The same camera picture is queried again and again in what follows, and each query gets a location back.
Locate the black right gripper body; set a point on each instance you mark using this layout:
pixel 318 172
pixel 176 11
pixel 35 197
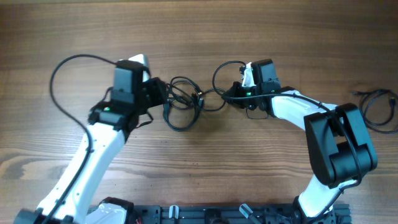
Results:
pixel 236 93

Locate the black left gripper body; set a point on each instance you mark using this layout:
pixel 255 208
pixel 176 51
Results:
pixel 148 96

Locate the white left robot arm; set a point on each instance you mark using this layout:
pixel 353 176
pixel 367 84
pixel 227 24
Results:
pixel 110 122

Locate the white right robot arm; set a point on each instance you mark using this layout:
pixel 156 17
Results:
pixel 340 149

